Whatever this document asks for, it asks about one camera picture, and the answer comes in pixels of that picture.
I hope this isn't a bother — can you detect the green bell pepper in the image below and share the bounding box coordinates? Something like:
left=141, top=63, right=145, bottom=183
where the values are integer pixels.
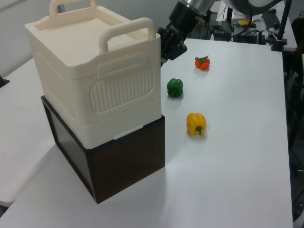
left=166, top=78, right=184, bottom=98

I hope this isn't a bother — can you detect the dark brown wooden box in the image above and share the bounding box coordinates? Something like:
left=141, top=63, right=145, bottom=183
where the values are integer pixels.
left=40, top=95, right=166, bottom=204

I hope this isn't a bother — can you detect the yellow flat object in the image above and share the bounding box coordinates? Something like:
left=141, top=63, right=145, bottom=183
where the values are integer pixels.
left=238, top=19, right=255, bottom=28

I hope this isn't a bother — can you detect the orange tangerine cluster with leaves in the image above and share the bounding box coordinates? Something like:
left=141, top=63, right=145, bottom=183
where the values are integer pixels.
left=194, top=55, right=211, bottom=71

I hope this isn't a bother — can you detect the cream plastic storage cabinet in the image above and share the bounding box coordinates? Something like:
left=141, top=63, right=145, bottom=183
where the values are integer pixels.
left=24, top=0, right=162, bottom=151

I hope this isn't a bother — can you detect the black electronics box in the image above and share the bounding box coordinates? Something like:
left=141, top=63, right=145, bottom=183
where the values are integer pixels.
left=233, top=26, right=266, bottom=45

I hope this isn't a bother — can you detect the black monitor stand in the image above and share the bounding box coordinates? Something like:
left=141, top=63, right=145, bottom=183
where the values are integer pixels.
left=225, top=7, right=235, bottom=42

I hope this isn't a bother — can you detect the black computer keyboard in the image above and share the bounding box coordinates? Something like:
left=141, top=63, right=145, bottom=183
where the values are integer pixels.
left=261, top=11, right=280, bottom=31

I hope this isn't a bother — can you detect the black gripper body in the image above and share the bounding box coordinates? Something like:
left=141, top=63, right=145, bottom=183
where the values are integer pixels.
left=163, top=0, right=210, bottom=60

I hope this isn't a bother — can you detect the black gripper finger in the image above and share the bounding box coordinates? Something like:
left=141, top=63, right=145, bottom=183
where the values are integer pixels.
left=157, top=27, right=171, bottom=49
left=160, top=47, right=174, bottom=68

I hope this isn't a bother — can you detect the yellow bell pepper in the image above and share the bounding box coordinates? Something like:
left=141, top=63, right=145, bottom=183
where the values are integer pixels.
left=186, top=112, right=207, bottom=136

